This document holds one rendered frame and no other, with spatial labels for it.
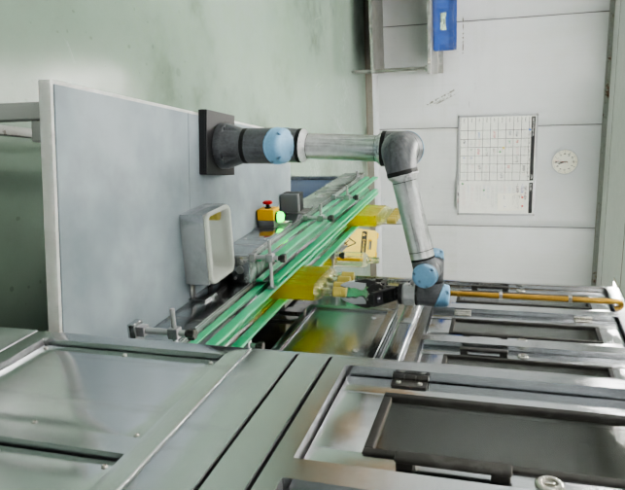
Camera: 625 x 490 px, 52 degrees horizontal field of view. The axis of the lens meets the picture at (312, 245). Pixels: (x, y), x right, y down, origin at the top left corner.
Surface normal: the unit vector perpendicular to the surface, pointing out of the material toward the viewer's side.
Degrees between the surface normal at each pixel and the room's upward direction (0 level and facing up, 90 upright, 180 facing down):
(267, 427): 90
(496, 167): 90
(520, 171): 90
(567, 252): 90
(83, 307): 0
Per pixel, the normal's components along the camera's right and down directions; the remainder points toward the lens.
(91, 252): 0.96, 0.03
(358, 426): -0.05, -0.97
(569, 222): -0.29, 0.25
